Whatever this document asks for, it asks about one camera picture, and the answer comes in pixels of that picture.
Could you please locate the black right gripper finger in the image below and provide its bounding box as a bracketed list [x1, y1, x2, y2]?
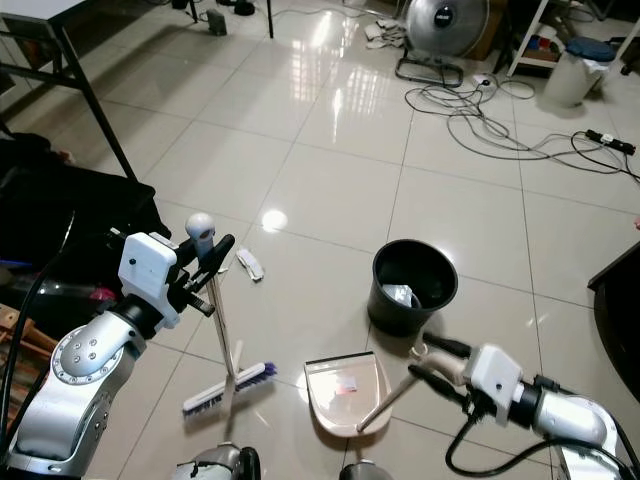
[408, 365, 489, 409]
[423, 332, 476, 361]

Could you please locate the beige long-handled dustpan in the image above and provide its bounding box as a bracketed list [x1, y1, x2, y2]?
[305, 343, 473, 439]

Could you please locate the grey-handled purple bristle broom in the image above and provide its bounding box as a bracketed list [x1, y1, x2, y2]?
[182, 213, 277, 421]

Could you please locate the silver floor fan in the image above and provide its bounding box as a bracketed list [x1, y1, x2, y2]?
[395, 0, 491, 86]

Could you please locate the white paper scrap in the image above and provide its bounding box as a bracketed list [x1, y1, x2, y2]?
[237, 248, 266, 282]

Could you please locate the black plastic bucket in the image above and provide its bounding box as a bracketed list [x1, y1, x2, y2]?
[370, 240, 458, 336]

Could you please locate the crumpled white trash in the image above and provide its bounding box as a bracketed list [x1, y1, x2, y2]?
[382, 285, 421, 309]

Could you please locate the red vacuum cleaner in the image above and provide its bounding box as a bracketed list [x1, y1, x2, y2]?
[25, 270, 121, 321]

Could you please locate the silver robot right leg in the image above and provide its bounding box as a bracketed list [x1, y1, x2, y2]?
[340, 462, 396, 480]

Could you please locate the silver robot leg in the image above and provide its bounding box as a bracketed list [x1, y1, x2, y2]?
[175, 445, 261, 480]
[340, 462, 396, 480]

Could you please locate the wooden slatted rack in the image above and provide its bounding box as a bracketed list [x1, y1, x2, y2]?
[0, 320, 51, 441]

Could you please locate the black bag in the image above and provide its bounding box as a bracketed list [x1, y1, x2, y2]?
[0, 135, 161, 301]

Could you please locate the black low table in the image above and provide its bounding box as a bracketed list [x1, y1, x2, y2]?
[588, 240, 640, 401]

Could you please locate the silver robot left leg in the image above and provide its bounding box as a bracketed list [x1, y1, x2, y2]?
[175, 445, 261, 480]

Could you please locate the grey power adapter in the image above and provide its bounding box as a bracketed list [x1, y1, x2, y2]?
[205, 10, 229, 36]

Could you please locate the black power strip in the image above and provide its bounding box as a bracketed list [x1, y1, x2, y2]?
[585, 130, 638, 154]

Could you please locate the white bin with blue lid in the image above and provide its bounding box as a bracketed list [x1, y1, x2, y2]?
[543, 38, 616, 108]

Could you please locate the white shelf rack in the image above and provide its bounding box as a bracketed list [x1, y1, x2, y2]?
[505, 0, 631, 76]

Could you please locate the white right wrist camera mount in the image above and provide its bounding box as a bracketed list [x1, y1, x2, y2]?
[470, 345, 526, 413]

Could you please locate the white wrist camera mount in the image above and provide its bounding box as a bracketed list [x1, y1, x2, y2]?
[470, 345, 526, 413]
[117, 232, 183, 329]

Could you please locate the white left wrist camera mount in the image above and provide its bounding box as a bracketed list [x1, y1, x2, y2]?
[117, 232, 183, 329]

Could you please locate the black cable tangle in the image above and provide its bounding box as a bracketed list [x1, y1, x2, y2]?
[175, 0, 256, 19]

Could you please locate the grey-top black-frame table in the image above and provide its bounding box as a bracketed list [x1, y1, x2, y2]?
[0, 0, 276, 181]

